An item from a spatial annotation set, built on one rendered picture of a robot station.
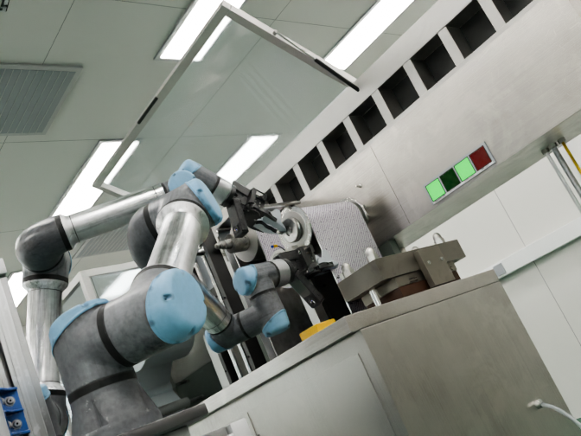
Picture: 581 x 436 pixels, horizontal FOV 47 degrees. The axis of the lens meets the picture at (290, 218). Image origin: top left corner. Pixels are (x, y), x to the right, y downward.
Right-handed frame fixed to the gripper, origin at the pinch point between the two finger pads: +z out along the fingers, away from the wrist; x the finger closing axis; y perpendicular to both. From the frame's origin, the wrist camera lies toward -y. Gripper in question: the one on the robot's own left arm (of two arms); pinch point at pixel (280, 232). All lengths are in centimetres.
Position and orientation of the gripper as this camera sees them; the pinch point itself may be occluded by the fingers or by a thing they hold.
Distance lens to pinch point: 200.9
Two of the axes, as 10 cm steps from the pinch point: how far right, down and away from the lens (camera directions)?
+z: 8.1, 4.8, 3.4
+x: -5.6, 4.7, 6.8
